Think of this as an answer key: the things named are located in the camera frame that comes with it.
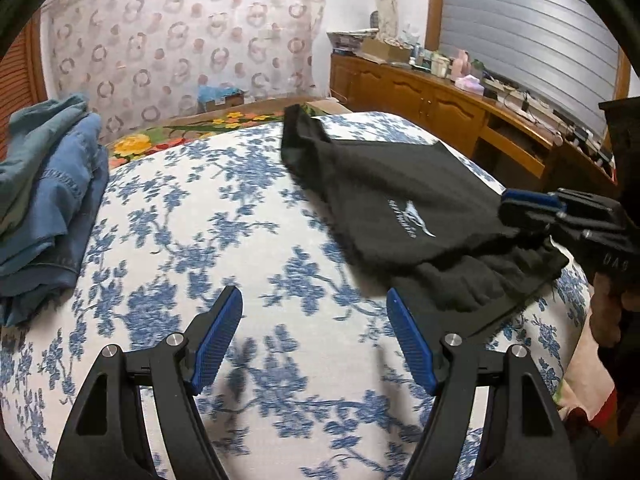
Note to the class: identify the pink bottle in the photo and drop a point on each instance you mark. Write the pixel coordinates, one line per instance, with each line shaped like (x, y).
(461, 65)

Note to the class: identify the pink cloth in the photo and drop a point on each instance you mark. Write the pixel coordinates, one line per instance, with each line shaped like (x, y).
(590, 375)

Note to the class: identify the blue denim jeans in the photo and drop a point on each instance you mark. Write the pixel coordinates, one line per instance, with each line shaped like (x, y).
(65, 185)

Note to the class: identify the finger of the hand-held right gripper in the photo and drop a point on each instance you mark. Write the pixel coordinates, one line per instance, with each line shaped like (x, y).
(530, 221)
(535, 200)

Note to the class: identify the wooden dresser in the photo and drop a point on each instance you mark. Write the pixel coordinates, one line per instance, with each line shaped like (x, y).
(425, 100)

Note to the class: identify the wooden louvered door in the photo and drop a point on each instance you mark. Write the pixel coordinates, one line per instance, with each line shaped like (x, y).
(20, 85)

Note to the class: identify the circle patterned curtain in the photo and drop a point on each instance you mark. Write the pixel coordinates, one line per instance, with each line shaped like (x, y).
(175, 35)

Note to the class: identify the grey window blind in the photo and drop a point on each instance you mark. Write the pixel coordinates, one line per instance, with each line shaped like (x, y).
(525, 35)

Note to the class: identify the colourful flower bed sheet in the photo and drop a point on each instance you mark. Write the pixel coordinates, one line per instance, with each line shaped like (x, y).
(135, 145)

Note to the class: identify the pile of small electronics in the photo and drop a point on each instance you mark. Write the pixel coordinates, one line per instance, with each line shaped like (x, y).
(530, 105)

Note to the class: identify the black pants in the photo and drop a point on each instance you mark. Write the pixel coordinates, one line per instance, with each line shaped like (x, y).
(400, 185)

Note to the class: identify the pink packet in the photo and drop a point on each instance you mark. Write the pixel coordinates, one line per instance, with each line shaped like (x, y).
(469, 84)

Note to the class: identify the row of small bottles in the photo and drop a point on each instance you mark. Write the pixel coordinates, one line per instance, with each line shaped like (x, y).
(430, 62)

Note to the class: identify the blue plastic bag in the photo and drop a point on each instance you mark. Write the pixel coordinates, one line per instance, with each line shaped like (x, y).
(215, 92)

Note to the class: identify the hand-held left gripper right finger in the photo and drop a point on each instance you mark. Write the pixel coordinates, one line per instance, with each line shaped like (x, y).
(407, 340)

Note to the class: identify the brown cardboard box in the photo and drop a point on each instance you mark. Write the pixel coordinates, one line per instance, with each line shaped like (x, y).
(225, 102)

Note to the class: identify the stack of magazines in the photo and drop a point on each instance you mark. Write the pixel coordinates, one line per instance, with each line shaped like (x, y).
(350, 40)

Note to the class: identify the person's right hand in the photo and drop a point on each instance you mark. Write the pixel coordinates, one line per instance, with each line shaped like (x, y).
(607, 310)

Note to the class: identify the white tied curtain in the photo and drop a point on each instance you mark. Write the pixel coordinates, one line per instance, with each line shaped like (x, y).
(387, 0)

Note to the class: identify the grey round object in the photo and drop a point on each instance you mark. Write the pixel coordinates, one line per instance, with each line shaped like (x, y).
(376, 21)

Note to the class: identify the open cardboard box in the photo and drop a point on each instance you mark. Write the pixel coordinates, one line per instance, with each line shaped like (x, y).
(387, 50)

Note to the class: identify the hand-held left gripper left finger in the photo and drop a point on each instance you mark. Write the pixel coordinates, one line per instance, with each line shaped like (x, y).
(220, 330)

